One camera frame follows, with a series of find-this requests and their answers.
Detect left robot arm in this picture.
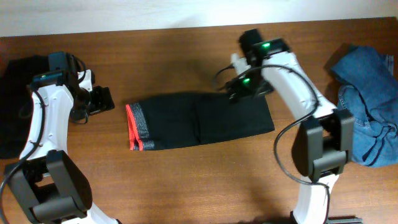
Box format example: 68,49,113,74
1,52,120,224

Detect folded black cloth pile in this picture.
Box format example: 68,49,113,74
0,54,63,160

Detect black metal base rail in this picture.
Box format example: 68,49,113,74
326,217,363,224

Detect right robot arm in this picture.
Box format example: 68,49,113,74
223,29,362,224

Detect blue denim jeans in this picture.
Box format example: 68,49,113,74
331,46,397,167

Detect black pants with red waistband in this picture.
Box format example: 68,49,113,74
126,92,275,151

